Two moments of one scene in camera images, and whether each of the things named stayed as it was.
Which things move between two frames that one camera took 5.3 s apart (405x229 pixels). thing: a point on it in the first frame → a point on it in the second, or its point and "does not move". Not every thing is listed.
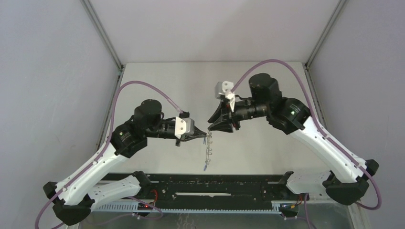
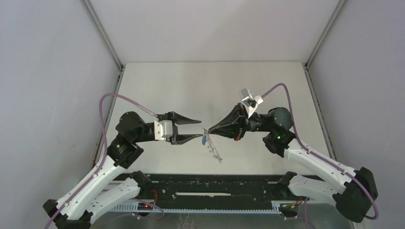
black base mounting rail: (203, 192) does not move
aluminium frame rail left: (120, 65) does not move
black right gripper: (225, 124) → (234, 125)
